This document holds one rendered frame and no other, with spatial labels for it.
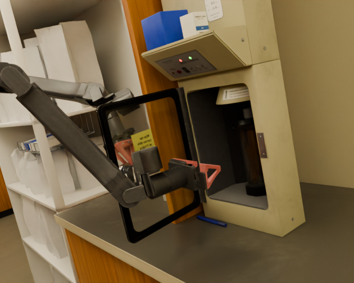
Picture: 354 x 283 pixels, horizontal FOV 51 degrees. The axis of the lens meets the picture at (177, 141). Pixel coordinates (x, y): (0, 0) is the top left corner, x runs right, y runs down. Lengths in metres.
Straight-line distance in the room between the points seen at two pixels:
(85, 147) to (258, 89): 0.45
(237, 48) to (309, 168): 0.70
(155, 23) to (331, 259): 0.75
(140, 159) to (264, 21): 0.48
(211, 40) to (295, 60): 0.56
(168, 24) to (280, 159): 0.48
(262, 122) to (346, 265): 0.39
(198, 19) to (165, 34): 0.11
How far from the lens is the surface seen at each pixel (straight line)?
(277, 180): 1.04
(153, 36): 1.09
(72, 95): 1.23
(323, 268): 0.94
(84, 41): 2.25
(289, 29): 1.43
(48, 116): 0.91
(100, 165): 0.91
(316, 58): 1.38
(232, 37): 0.93
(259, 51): 1.00
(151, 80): 1.21
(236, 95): 1.06
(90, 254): 1.59
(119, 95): 1.16
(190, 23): 1.00
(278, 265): 0.96
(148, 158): 0.91
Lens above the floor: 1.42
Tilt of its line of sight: 10 degrees down
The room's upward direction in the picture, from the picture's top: 12 degrees counter-clockwise
